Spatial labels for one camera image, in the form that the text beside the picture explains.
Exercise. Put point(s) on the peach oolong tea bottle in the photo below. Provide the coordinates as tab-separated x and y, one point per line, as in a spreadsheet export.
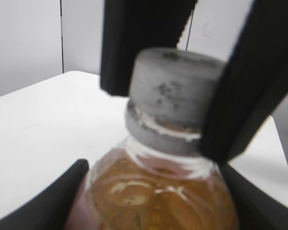
155	179

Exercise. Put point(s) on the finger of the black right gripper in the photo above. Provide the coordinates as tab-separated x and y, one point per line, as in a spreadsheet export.
252	85
129	26

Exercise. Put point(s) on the white bottle cap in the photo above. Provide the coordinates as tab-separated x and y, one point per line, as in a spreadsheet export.
174	86

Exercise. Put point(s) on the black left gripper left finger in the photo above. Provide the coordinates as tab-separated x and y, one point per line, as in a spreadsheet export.
49	210

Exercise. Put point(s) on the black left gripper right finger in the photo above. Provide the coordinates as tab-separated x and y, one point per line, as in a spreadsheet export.
256	210

